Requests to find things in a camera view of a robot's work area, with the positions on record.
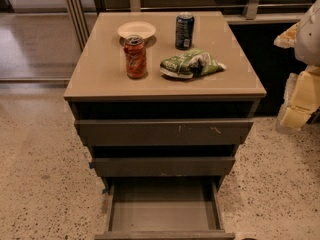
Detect green jalapeno chip bag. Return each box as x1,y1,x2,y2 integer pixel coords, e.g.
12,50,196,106
160,48,226,79

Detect grey drawer cabinet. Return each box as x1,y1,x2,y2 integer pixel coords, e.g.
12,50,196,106
63,11,268,240

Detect top grey drawer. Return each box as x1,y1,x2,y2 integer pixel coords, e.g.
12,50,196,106
75,119,253,146

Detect bottom grey open drawer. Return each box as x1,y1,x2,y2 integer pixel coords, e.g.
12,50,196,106
94,178,236,240

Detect middle grey drawer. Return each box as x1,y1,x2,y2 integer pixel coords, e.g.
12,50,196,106
90,157,235,177

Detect blue soda can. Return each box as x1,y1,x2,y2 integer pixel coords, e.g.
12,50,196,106
175,12,194,50

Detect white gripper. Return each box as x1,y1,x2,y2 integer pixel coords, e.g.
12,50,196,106
273,0,320,129

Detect white paper bowl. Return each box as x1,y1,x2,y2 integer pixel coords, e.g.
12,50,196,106
118,21,156,39

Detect orange soda can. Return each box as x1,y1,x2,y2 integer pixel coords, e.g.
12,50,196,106
123,35,147,79

